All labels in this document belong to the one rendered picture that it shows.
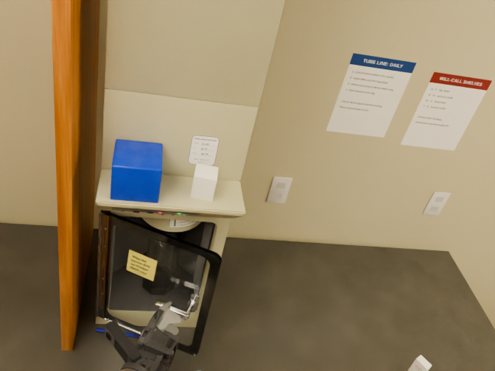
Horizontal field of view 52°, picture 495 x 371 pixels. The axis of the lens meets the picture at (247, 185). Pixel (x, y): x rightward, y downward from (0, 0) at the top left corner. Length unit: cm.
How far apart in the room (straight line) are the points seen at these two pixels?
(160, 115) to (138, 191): 17
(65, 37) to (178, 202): 41
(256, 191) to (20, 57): 86
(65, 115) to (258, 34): 40
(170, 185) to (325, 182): 81
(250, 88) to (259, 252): 91
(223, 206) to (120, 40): 40
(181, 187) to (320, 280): 84
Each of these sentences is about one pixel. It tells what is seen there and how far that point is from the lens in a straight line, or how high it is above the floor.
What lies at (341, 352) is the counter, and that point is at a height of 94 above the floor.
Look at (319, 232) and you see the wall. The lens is 199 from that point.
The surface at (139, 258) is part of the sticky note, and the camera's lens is 128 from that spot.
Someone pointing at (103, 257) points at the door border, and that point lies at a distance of 134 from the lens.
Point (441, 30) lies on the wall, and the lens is 166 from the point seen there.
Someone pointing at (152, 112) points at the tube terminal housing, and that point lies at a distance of 108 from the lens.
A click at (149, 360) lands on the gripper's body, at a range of 119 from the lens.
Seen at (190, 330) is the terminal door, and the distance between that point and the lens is 140.
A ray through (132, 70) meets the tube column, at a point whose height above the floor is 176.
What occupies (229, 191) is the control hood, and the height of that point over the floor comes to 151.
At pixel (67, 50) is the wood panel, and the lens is 94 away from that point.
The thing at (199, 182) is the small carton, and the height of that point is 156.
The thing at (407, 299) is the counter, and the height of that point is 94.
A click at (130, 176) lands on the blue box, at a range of 104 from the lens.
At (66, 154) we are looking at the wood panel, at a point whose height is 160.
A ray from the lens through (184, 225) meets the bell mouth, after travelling 131.
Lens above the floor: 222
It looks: 37 degrees down
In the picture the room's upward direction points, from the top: 15 degrees clockwise
